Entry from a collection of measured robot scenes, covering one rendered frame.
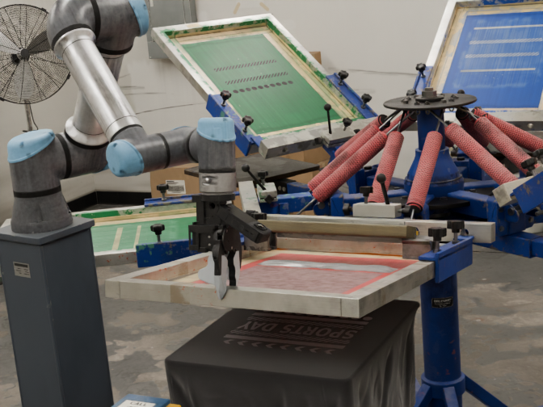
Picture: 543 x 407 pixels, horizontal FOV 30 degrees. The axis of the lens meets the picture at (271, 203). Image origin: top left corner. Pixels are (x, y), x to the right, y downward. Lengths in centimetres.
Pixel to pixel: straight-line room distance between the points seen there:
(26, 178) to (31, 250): 18
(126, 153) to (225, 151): 19
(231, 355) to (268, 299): 30
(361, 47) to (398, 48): 26
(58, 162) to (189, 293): 59
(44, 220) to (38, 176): 11
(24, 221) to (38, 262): 11
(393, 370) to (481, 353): 231
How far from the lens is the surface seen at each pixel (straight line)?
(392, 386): 240
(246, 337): 237
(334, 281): 232
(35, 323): 259
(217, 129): 201
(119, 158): 202
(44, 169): 250
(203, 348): 233
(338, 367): 217
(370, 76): 689
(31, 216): 252
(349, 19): 690
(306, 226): 256
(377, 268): 247
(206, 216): 206
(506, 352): 468
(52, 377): 261
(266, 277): 238
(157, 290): 214
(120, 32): 231
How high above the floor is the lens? 180
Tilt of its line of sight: 14 degrees down
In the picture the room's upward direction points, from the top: 5 degrees counter-clockwise
